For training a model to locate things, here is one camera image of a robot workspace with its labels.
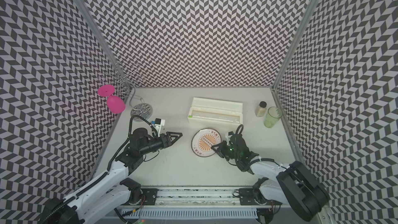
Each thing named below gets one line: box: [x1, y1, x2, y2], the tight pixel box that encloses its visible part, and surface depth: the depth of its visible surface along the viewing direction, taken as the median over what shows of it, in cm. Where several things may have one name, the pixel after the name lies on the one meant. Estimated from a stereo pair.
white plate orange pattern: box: [191, 127, 222, 158], surface depth 88 cm
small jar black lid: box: [259, 101, 267, 108], surface depth 97 cm
